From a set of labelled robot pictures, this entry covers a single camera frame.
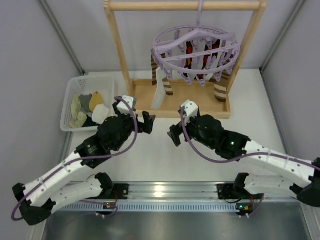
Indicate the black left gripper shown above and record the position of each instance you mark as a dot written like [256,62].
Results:
[144,124]

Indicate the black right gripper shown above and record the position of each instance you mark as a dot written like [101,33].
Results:
[179,132]

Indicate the brown striped sock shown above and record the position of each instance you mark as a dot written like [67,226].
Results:
[220,87]
[167,86]

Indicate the purple round clip hanger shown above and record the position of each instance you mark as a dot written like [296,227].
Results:
[169,50]

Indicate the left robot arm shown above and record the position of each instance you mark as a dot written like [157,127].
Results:
[87,156]

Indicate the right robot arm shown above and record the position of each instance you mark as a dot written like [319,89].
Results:
[296,178]

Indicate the wooden hanger rack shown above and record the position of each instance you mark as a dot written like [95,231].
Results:
[143,89]

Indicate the white plastic basket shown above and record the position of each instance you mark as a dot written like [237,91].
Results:
[107,86]

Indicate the mustard yellow sock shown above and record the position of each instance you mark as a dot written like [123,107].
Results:
[96,99]

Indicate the dark navy sock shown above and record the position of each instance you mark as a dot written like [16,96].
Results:
[89,123]

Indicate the grey sock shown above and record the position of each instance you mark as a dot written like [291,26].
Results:
[84,101]

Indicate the pale green sock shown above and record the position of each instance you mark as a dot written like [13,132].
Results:
[78,117]

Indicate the red black argyle sock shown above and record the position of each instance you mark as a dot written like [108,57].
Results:
[189,61]

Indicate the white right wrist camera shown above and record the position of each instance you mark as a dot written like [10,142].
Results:
[189,108]

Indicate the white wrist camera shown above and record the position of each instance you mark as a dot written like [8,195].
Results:
[126,104]
[189,108]

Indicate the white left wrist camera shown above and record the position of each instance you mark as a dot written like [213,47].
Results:
[126,104]

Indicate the aluminium mounting rail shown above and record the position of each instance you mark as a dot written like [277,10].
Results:
[170,190]

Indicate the white slotted cable duct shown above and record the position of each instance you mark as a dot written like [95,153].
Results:
[174,207]

